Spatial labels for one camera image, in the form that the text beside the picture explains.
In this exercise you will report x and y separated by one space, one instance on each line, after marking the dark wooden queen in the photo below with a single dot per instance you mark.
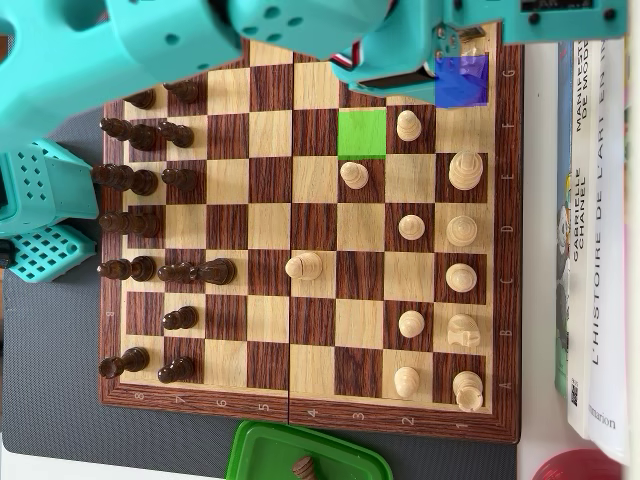
140 225

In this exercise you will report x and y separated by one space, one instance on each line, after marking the light wooden pawn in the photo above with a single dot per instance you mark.
406 382
411 227
411 323
354 175
408 126

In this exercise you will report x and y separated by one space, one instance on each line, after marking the white Gabrielle Chanel book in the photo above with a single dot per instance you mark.
580 310

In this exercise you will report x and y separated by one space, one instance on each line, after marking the dark wooden bishop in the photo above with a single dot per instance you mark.
137 268
140 136

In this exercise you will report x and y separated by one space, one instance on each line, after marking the dark wooden rook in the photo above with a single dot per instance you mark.
130 360

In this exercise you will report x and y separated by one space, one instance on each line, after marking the colourful illustrated book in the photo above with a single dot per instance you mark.
562 300

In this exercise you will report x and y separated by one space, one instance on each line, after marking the wooden folding chessboard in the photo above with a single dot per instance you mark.
270 200

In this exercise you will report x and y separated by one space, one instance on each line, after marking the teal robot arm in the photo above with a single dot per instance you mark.
125 45

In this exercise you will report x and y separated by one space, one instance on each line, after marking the light wooden rook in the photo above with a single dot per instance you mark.
468 391

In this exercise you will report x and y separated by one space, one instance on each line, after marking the light wooden knight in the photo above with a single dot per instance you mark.
474 48
463 331

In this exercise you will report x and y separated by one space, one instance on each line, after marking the light wooden queen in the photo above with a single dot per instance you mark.
461 230

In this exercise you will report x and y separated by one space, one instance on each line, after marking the dark wooden pawn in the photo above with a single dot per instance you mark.
302 466
175 273
177 369
184 92
181 317
177 134
180 180

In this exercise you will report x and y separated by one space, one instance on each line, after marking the dark wooden knight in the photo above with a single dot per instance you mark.
217 271
142 100

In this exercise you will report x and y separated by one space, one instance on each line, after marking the green plastic container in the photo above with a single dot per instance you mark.
260 450

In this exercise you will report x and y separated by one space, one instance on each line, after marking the light wooden king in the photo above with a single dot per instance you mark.
466 171

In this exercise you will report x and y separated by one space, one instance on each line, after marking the dark wooden king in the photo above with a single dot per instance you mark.
140 181

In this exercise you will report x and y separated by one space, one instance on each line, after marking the red round plastic object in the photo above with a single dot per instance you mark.
575 467

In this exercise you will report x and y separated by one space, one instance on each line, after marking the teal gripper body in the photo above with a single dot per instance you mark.
395 81

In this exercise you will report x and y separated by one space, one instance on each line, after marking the dark grey mat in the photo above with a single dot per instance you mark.
50 350

